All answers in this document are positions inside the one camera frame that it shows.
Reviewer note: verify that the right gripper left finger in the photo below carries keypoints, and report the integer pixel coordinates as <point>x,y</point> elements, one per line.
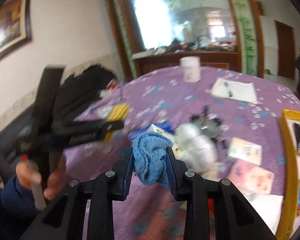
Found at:
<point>85,208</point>

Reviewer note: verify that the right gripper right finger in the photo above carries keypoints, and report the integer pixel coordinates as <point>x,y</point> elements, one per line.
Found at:
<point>234,216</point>

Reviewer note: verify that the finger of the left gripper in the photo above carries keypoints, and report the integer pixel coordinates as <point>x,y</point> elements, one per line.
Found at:
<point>113,125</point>
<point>106,136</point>

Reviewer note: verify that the yellow green sponge pack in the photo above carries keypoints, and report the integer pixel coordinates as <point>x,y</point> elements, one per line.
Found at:
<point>118,113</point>

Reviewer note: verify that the lemon print tissue pack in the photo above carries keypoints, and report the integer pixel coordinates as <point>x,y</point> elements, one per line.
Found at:
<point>163,131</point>

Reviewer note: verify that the blue towel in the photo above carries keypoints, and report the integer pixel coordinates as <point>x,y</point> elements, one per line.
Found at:
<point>149,153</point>

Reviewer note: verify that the blue white tissue pack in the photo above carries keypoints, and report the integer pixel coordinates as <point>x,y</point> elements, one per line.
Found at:
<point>162,124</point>

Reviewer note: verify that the white soft bundle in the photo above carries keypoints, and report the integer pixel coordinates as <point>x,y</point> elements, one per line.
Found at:
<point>196,150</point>

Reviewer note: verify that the person's left hand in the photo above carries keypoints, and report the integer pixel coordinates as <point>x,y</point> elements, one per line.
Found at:
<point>27,175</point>

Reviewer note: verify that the white paper sheet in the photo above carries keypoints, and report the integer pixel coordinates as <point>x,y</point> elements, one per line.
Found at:
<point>268,206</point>

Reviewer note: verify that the pink paper card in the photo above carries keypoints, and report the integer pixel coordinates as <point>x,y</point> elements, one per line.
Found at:
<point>250,178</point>

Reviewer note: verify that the yellow cardboard box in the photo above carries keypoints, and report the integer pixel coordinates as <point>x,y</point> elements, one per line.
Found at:
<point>290,200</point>

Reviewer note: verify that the red white packet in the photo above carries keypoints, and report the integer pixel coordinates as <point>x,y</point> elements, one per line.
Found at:
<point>245,150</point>

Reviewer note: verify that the wooden sideboard cabinet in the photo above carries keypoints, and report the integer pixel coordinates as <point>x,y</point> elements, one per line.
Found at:
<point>147,61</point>

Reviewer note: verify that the purple floral tablecloth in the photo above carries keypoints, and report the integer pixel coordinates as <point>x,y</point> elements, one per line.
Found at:
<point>150,212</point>

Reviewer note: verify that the small electric motor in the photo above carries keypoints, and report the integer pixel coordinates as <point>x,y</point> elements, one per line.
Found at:
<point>209,126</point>

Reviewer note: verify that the white plastic jar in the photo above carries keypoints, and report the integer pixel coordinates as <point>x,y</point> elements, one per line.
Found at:
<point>190,69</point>

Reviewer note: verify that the white paper notepad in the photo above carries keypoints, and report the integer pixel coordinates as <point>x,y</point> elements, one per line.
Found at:
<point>234,90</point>

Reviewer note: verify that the brown wooden door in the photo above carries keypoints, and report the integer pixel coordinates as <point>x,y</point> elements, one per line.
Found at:
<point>286,50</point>

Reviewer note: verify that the framed wall painting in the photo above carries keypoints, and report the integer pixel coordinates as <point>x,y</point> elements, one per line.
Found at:
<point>15,26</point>

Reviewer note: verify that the large wall mirror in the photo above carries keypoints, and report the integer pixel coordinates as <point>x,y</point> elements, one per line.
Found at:
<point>180,25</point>

